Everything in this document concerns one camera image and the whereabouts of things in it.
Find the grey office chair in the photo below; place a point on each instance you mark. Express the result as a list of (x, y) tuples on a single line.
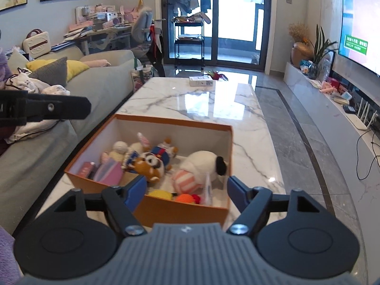
[(141, 39)]

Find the black shelf cart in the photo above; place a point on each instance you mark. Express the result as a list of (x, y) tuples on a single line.
[(188, 39)]

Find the brown hamster plush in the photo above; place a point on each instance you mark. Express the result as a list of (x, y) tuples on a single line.
[(157, 161)]

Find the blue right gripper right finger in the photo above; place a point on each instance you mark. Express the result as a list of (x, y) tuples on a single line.
[(239, 193)]

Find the white printed tube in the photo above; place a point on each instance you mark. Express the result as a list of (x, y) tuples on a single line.
[(207, 195)]

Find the white tv console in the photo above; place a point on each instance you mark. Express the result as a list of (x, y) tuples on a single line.
[(356, 152)]

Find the floral white blanket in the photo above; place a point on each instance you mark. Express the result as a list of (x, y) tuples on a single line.
[(22, 82)]

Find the white panda plush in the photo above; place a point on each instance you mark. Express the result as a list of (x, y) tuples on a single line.
[(193, 172)]

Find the brown vase dried flowers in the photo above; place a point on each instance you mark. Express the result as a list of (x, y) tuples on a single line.
[(301, 49)]

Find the cream handbag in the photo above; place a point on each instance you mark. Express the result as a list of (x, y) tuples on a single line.
[(37, 43)]

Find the white crochet bunny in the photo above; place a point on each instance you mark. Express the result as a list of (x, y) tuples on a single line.
[(127, 154)]

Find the orange cardboard storage box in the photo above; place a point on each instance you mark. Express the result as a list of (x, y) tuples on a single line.
[(189, 137)]

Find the cluttered desk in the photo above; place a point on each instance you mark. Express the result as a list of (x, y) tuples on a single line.
[(102, 27)]

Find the grey sofa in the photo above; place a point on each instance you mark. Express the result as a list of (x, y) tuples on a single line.
[(28, 166)]

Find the dark red booklet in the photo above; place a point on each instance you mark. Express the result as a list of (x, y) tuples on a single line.
[(87, 170)]

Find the orange crochet fruit toy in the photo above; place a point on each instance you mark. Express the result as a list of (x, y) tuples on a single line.
[(188, 198)]

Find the white flat box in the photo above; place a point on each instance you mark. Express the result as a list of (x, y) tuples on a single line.
[(197, 81)]

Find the grey striped cushion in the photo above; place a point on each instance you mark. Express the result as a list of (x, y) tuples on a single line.
[(54, 73)]

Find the pink wallet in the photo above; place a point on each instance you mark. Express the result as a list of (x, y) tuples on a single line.
[(109, 173)]

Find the yellow cushion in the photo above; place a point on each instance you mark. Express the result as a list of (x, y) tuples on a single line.
[(74, 67)]

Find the television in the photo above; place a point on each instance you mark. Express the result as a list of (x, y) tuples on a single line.
[(359, 39)]

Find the potted green plant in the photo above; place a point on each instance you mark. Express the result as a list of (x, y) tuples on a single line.
[(322, 47)]

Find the yellow toy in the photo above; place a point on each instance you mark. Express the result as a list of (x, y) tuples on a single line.
[(161, 194)]

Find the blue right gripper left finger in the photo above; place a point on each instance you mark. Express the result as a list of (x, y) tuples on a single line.
[(135, 191)]

